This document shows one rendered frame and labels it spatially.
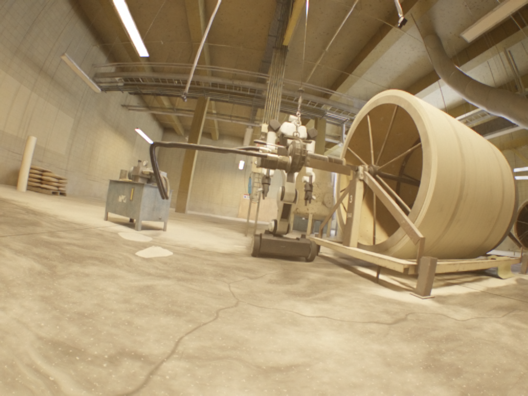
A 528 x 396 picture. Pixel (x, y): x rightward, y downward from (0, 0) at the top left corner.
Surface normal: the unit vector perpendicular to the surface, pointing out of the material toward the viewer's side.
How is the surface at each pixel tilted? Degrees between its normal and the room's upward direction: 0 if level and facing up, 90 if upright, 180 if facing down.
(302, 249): 90
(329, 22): 180
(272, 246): 90
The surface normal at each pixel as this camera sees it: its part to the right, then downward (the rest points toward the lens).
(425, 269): -0.98, -0.14
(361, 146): 0.03, 0.56
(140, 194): -0.29, -0.12
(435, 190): 0.09, 0.25
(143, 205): 0.95, 0.11
